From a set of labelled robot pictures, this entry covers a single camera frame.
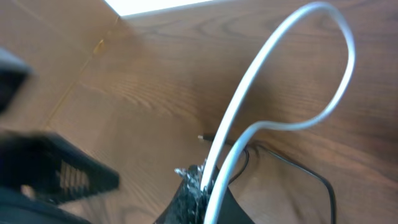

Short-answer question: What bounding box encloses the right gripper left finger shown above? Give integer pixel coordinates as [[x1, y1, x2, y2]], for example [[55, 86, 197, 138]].
[[154, 165, 208, 224]]

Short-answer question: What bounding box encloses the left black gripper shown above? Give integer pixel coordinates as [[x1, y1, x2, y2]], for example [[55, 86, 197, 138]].
[[1, 47, 32, 112]]

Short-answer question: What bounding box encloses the white usb cable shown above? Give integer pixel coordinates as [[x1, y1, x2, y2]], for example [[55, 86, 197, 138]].
[[200, 1, 356, 224]]

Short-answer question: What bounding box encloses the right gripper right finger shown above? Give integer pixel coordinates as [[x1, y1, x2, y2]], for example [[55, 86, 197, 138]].
[[217, 188, 254, 224]]

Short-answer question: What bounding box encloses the black usb cable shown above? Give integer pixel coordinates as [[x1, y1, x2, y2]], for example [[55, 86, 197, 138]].
[[197, 133, 338, 224]]

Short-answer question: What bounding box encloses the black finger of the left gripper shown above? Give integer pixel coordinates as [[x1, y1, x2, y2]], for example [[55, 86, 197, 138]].
[[1, 132, 120, 224]]

